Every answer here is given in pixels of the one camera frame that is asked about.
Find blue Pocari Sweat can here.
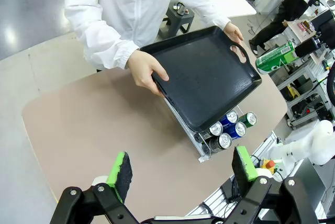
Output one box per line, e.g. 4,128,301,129
219,109,239,128
227,121,248,140

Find green Chilsung cider can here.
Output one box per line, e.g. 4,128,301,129
255,40,299,75
238,111,258,128

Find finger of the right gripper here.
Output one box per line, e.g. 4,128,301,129
284,50,299,64

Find person's right forearm white sleeve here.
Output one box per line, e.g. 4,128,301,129
64,1,140,71

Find person's left forearm white sleeve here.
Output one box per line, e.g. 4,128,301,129
171,0,231,30

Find person in dark jacket, cap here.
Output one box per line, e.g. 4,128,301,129
248,0,335,57

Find black serving tray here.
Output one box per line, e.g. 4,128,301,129
140,26,262,133

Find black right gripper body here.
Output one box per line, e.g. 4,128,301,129
294,37,322,58

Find white can dispenser rack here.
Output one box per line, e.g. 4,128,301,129
163,97,259,164

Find red emergency stop button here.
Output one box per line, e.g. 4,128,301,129
260,157,278,175

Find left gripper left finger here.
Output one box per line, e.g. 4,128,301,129
51,151,139,224

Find aluminium profile frame cart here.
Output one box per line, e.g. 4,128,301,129
271,51,335,130

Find person in white coat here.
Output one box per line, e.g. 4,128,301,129
64,0,232,71

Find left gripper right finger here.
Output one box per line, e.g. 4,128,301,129
225,145,320,224

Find person's right hand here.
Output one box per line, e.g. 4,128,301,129
125,50,170,97

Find black Pepsi can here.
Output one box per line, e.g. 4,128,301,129
208,132,233,154
200,121,224,141

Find dark grey plastic stool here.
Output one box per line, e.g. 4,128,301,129
158,2,196,40

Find person's left hand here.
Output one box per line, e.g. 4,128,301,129
223,21,244,48

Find black right arm cable sleeve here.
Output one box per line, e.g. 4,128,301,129
326,60,335,100

